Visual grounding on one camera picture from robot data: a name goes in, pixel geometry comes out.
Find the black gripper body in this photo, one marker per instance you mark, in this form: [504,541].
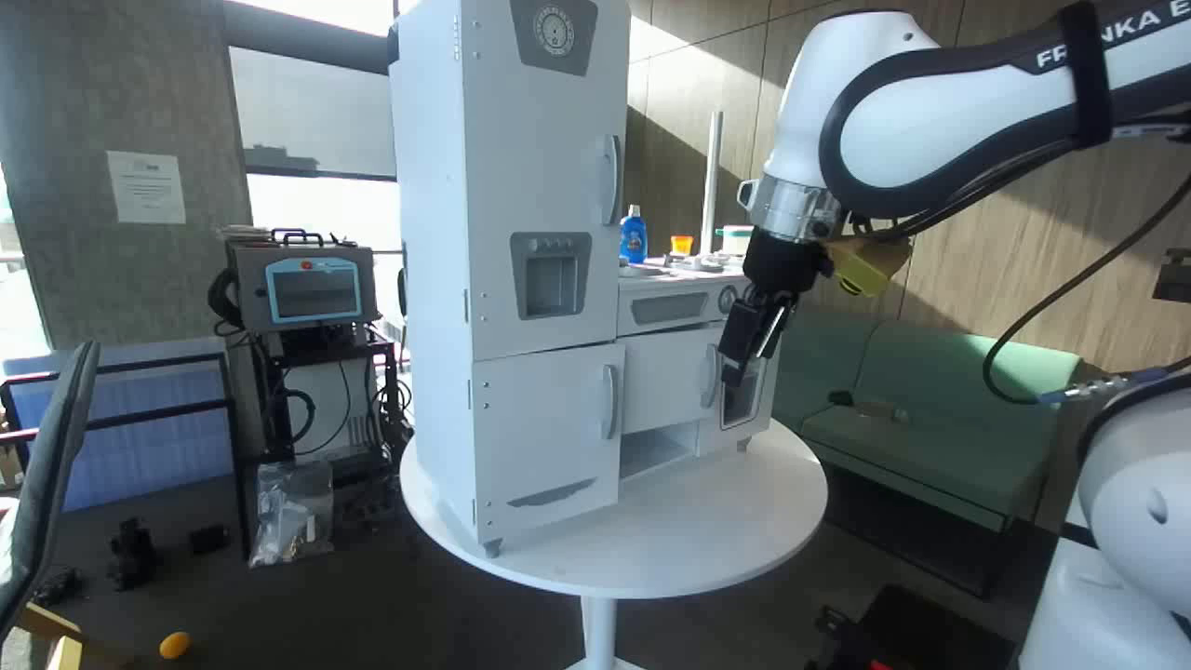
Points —
[783,269]

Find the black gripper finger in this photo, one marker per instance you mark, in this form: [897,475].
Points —
[773,330]
[738,335]

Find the white oven door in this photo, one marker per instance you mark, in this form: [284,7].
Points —
[747,391]

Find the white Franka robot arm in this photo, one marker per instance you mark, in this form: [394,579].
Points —
[878,136]

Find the white toy kitchen cabinet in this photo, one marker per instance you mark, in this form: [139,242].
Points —
[430,137]

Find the green white pot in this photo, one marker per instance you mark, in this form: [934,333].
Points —
[736,240]

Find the white faucet pole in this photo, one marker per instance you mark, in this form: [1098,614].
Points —
[707,207]

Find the orange small cup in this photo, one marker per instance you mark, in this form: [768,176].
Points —
[681,242]

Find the green bench sofa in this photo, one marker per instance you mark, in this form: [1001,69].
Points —
[909,409]

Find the blue soap bottle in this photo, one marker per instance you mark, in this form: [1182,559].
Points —
[634,235]

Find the white round table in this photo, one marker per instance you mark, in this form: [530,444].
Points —
[681,530]

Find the black equipment rack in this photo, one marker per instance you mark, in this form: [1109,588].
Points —
[319,399]

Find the grey machine with screen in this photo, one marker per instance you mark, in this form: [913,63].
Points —
[300,285]

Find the clear plastic bag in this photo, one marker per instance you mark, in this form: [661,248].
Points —
[295,506]

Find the yellow ball on floor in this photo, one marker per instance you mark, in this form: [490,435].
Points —
[177,645]

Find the paper notice on wall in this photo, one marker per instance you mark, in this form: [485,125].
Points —
[145,187]

